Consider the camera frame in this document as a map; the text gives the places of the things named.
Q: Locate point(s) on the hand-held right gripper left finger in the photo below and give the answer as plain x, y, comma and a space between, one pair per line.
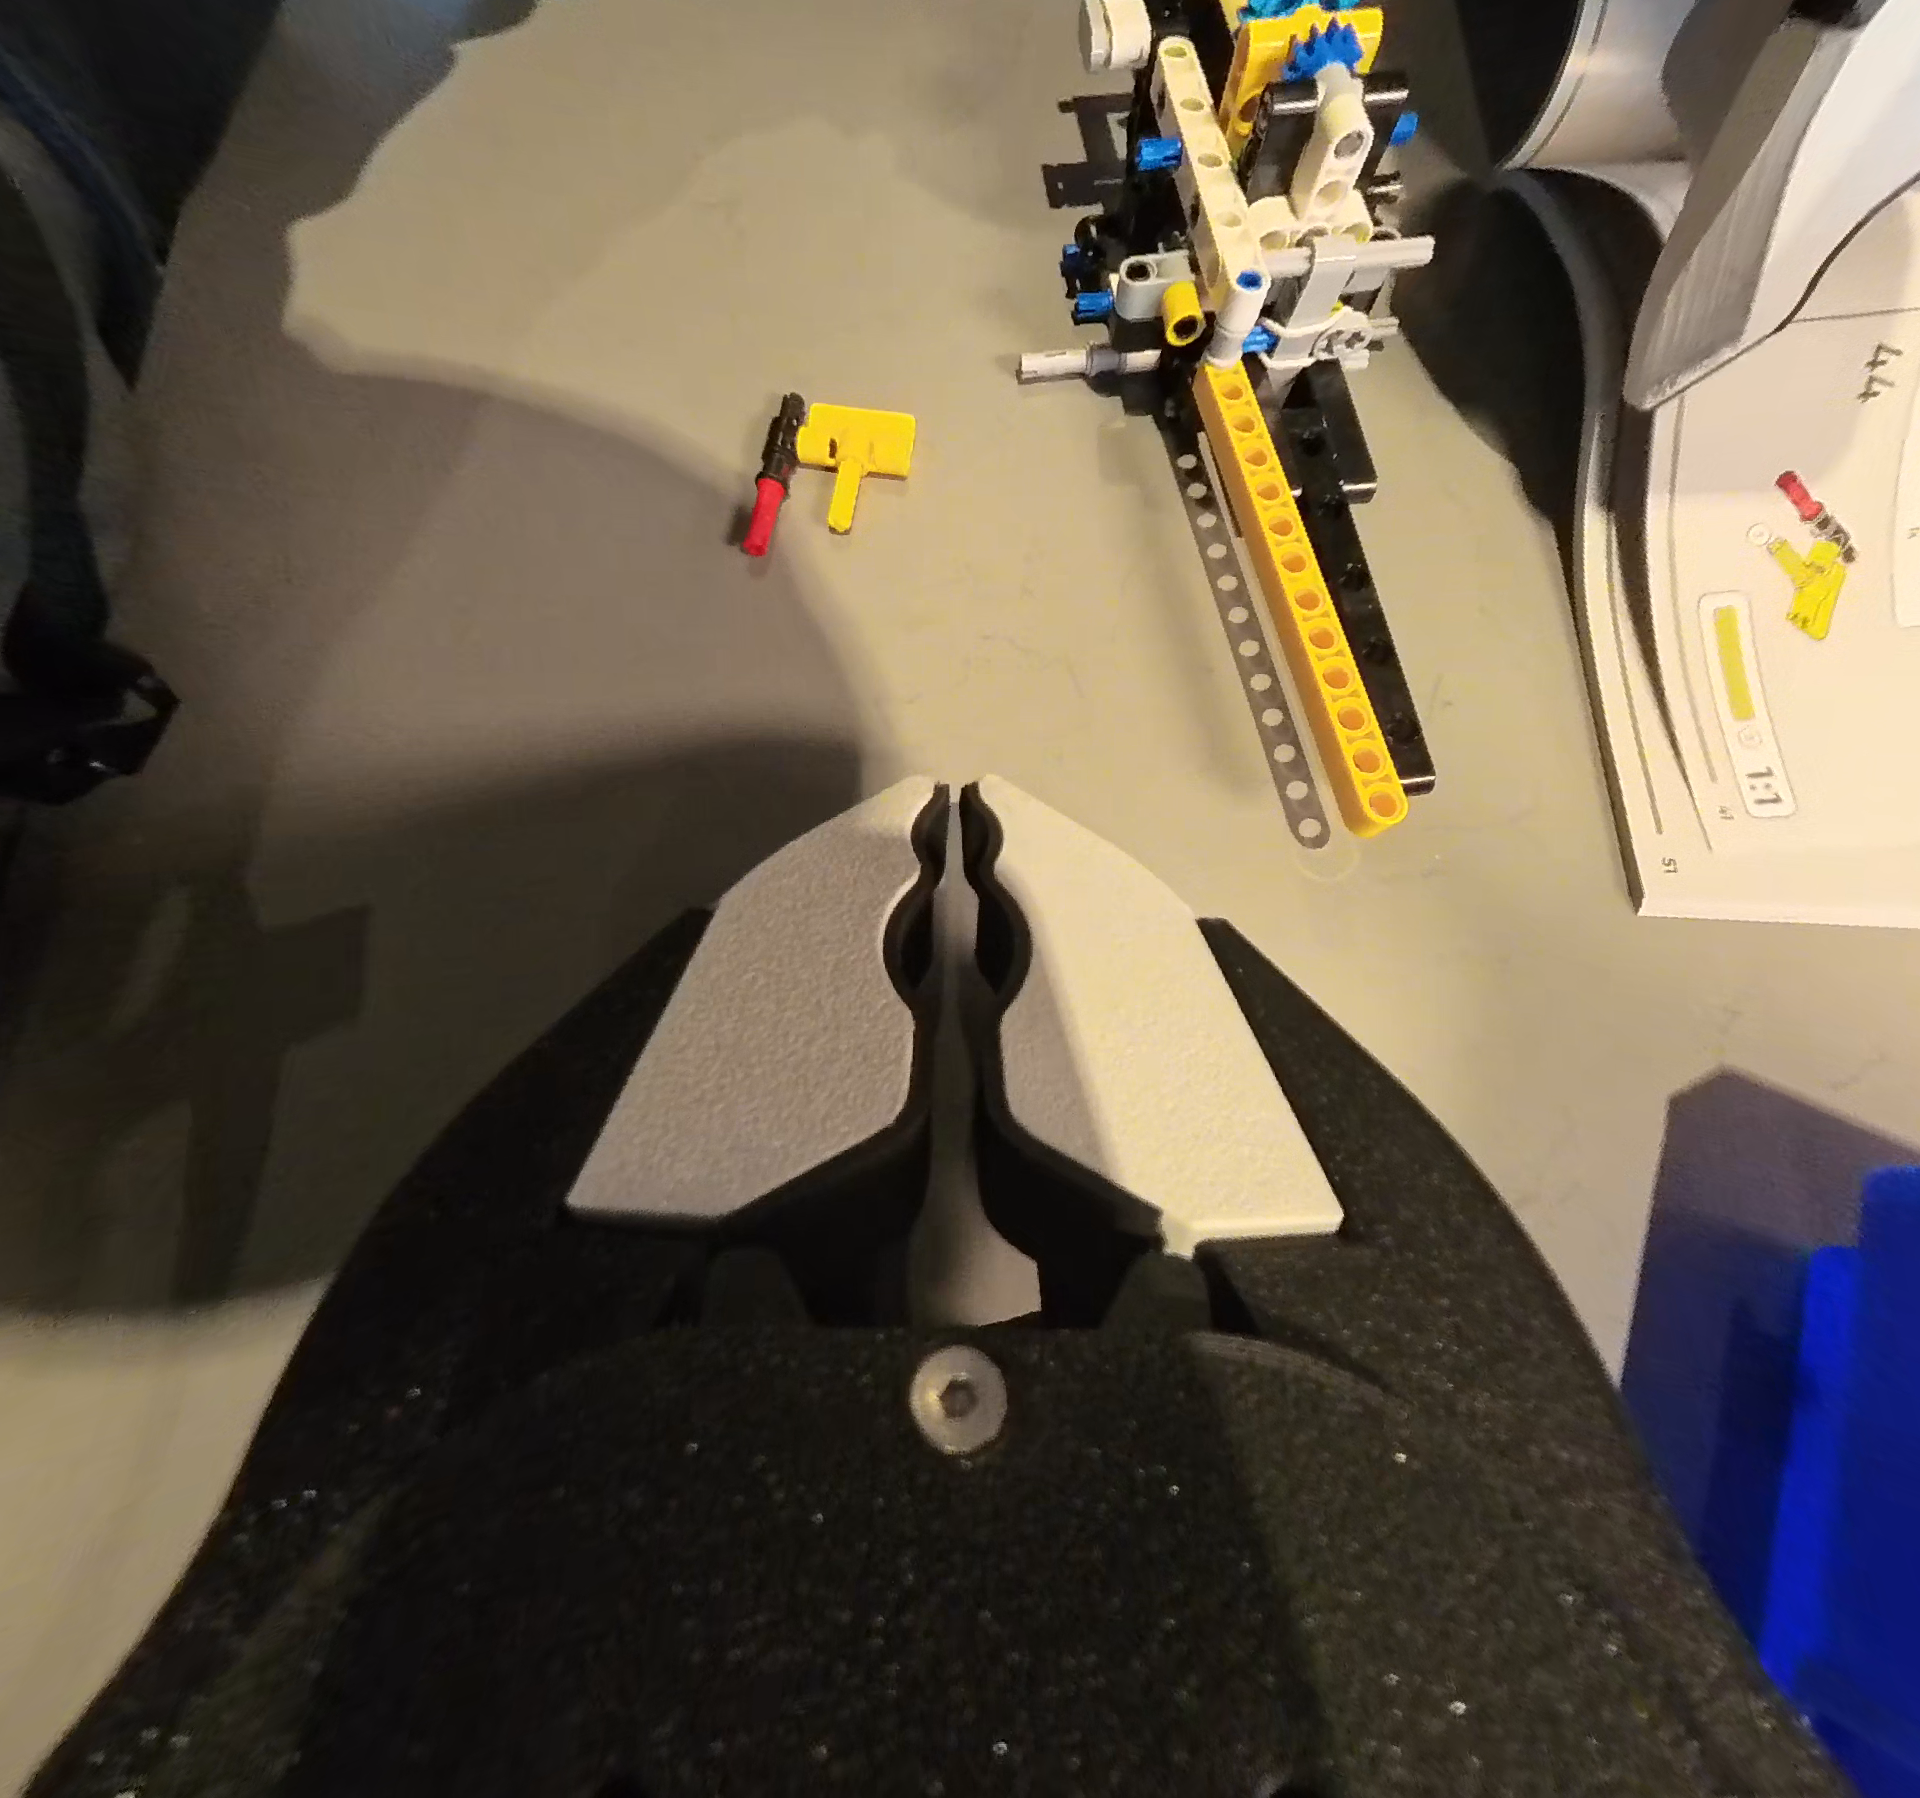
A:
751, 1049

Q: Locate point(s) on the lego instruction booklet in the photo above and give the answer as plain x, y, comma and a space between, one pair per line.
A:
1725, 778

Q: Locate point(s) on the red black lego pin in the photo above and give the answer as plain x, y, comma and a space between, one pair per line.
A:
769, 493

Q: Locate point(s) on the blue plastic parts bin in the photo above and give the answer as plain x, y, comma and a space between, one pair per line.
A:
1846, 1454

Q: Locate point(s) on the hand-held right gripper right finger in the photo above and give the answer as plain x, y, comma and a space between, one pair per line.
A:
1156, 1063

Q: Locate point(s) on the yellow lego connector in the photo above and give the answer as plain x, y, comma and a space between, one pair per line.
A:
855, 441

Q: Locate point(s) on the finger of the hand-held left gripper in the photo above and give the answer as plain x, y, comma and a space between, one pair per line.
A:
1799, 177

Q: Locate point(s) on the lego technic vehicle model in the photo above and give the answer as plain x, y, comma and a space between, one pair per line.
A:
1290, 582

